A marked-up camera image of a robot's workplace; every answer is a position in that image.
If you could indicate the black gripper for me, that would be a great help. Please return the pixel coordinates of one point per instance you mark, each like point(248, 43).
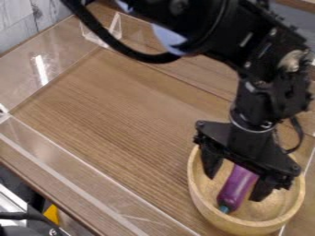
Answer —
point(248, 149)

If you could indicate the purple toy eggplant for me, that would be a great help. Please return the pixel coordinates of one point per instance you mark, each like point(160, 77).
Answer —
point(232, 193)

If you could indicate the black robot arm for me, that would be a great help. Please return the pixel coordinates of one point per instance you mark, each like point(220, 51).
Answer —
point(242, 34)

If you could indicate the brown wooden bowl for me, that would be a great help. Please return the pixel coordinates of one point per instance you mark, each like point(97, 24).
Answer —
point(256, 218)

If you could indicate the black device with yellow label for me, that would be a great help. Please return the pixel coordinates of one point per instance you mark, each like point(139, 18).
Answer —
point(57, 225)

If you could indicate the clear acrylic corner bracket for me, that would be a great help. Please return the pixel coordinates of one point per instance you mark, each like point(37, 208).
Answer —
point(95, 32)

